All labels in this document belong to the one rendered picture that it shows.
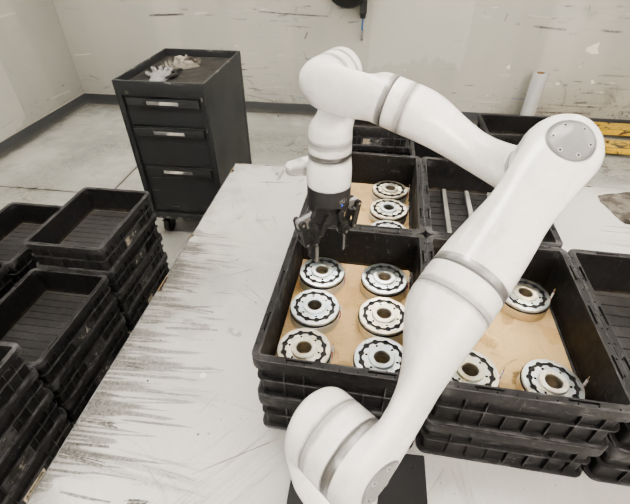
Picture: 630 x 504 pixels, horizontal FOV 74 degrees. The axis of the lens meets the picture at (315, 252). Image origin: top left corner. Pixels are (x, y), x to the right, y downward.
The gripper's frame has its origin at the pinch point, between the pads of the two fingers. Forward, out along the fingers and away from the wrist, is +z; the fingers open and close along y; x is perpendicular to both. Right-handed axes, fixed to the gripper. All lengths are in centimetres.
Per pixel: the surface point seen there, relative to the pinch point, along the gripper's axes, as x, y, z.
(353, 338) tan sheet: -9.5, -0.1, 17.3
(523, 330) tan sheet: -28.2, 29.8, 17.2
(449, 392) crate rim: -31.7, 0.3, 8.4
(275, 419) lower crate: -10.2, -19.6, 27.3
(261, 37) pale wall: 305, 156, 35
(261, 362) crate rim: -10.4, -21.0, 7.6
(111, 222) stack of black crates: 117, -24, 52
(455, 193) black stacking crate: 16, 62, 17
